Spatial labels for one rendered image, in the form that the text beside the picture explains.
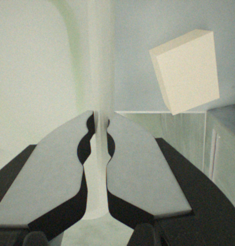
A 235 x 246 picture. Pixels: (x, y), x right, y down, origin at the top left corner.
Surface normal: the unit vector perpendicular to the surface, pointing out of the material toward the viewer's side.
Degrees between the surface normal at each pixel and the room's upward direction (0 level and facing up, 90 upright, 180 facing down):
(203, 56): 0
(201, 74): 0
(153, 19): 0
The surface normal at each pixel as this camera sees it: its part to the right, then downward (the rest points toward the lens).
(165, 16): 0.06, 0.53
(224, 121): -0.23, -0.82
